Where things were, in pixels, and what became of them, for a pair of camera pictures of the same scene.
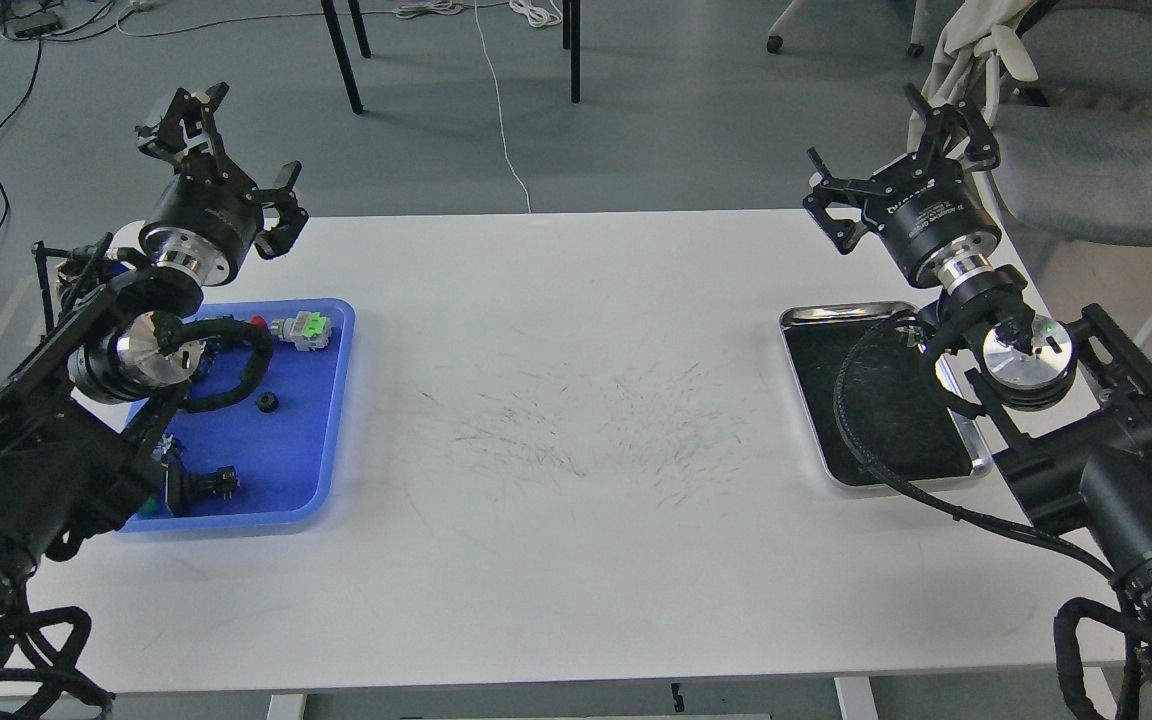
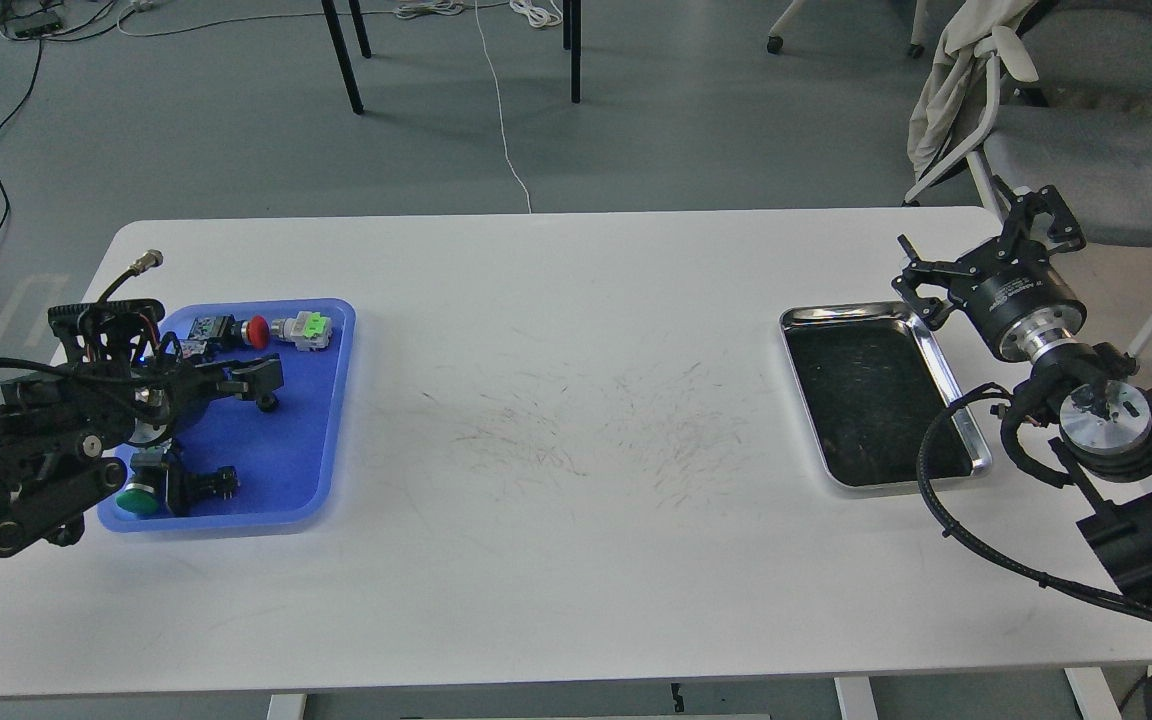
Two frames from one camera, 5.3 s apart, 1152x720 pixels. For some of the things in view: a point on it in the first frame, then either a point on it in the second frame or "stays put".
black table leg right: (571, 10) stays put
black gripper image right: (929, 212) to (1012, 295)
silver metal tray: (874, 394) stays put
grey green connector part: (307, 330) stays put
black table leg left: (340, 50) stays put
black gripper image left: (206, 220) to (166, 392)
